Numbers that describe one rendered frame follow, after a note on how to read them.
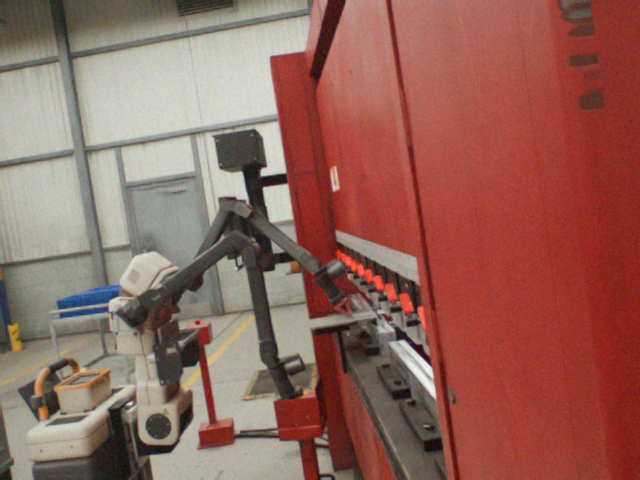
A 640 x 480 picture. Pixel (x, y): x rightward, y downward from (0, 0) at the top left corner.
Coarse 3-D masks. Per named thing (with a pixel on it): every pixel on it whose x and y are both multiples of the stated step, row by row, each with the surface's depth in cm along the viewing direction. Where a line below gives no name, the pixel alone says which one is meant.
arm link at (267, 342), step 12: (252, 252) 220; (252, 264) 221; (252, 276) 224; (252, 288) 225; (264, 288) 225; (252, 300) 225; (264, 300) 225; (264, 312) 225; (264, 324) 225; (264, 336) 225; (264, 348) 225; (276, 348) 230
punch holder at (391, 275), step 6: (390, 270) 182; (390, 276) 184; (396, 276) 175; (390, 282) 185; (396, 282) 175; (396, 288) 176; (396, 294) 178; (402, 312) 176; (396, 318) 183; (402, 318) 176; (396, 324) 184; (402, 324) 176
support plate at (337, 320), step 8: (360, 312) 268; (312, 320) 266; (320, 320) 263; (328, 320) 260; (336, 320) 258; (344, 320) 255; (352, 320) 253; (360, 320) 252; (368, 320) 252; (312, 328) 251
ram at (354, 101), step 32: (352, 0) 176; (352, 32) 184; (352, 64) 194; (384, 64) 146; (320, 96) 310; (352, 96) 204; (384, 96) 152; (320, 128) 337; (352, 128) 216; (384, 128) 159; (352, 160) 229; (384, 160) 165; (352, 192) 243; (384, 192) 173; (352, 224) 260; (384, 224) 181
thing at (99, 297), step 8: (120, 288) 554; (72, 296) 552; (80, 296) 558; (88, 296) 521; (96, 296) 520; (104, 296) 520; (112, 296) 521; (64, 304) 524; (72, 304) 523; (80, 304) 523; (88, 304) 522; (96, 304) 522; (64, 312) 524; (72, 312) 524; (80, 312) 523; (88, 312) 523; (96, 312) 522; (104, 312) 521
